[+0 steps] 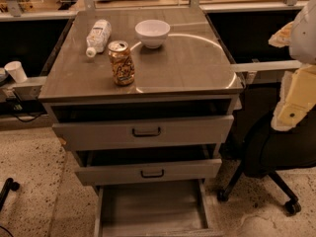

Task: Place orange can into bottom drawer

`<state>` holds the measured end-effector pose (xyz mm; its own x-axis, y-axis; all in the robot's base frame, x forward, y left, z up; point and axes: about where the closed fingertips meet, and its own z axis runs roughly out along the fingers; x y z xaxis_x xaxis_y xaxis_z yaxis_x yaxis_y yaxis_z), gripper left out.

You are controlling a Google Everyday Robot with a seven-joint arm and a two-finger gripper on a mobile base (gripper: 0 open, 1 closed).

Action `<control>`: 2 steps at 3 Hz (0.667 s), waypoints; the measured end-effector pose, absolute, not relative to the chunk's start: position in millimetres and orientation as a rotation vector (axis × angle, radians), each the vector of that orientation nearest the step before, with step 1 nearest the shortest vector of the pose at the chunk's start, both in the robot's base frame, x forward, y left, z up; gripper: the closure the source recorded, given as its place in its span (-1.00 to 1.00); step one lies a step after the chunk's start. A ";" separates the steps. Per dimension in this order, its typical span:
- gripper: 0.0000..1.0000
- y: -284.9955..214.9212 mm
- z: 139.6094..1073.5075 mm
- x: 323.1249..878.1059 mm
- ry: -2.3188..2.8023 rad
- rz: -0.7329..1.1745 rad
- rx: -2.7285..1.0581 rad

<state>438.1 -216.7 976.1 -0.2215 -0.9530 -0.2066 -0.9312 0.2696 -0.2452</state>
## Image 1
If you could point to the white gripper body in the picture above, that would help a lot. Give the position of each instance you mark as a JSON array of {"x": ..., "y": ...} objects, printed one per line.
[{"x": 304, "y": 39}]

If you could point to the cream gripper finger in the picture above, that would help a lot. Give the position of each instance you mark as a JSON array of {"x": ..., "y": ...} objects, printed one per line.
[
  {"x": 282, "y": 37},
  {"x": 297, "y": 98}
]

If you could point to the orange soda can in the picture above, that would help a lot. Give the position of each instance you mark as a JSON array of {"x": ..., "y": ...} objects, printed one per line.
[{"x": 121, "y": 62}]

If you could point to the top grey drawer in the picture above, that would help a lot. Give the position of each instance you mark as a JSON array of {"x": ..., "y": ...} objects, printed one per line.
[{"x": 144, "y": 133}]

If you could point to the grey drawer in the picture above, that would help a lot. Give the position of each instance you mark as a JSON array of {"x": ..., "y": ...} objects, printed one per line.
[
  {"x": 144, "y": 133},
  {"x": 164, "y": 209},
  {"x": 149, "y": 172}
]

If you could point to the middle grey drawer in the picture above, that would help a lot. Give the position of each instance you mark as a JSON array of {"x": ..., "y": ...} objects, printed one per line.
[{"x": 149, "y": 172}]

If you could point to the grey metal drawer cabinet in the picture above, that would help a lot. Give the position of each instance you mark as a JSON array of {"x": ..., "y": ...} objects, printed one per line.
[{"x": 188, "y": 76}]

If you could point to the bottom grey drawer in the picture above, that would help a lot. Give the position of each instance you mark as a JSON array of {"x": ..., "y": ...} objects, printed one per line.
[{"x": 164, "y": 209}]

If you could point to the black office chair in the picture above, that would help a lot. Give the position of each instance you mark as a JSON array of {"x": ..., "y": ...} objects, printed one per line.
[{"x": 263, "y": 151}]

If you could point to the white ceramic bowl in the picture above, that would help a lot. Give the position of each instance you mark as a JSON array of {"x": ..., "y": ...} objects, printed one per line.
[{"x": 152, "y": 33}]

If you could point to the clear plastic water bottle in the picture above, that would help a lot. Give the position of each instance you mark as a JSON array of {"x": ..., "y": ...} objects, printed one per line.
[{"x": 98, "y": 37}]

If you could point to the white paper cup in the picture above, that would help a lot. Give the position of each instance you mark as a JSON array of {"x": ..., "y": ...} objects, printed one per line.
[{"x": 16, "y": 71}]

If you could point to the black chair caster leg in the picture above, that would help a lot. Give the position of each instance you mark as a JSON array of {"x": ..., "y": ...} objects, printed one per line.
[{"x": 9, "y": 185}]

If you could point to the black power strip with cable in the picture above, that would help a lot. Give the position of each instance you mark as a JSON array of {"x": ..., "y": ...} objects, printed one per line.
[{"x": 22, "y": 104}]

